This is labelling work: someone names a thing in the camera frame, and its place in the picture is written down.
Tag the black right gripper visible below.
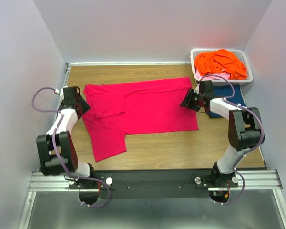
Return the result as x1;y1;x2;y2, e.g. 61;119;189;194
179;88;204;112

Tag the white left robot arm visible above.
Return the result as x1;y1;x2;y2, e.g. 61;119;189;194
36;94;99;189

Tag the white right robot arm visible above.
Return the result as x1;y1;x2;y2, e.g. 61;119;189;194
180;89;265;187

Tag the folded blue t shirt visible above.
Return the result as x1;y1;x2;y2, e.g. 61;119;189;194
206;85;246;118

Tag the white plastic laundry basket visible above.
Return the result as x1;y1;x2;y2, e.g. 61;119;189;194
190;48;253;86

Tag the light pink t shirt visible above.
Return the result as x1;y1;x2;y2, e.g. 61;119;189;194
195;71;230;80

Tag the orange t shirt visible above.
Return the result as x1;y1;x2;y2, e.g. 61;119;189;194
194;49;248;80

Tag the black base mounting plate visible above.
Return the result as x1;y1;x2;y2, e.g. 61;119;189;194
69;169;238;199

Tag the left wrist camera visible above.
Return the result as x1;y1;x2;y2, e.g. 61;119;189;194
59;86;80;106

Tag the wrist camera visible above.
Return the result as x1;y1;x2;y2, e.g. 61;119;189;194
198;80;214;99
59;86;80;106

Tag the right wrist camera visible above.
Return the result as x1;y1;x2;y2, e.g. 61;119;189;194
198;80;214;99

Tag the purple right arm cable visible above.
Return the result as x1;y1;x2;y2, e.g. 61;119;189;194
199;75;265;206

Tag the aluminium front frame rail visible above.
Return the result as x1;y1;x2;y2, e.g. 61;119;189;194
29;170;283;192

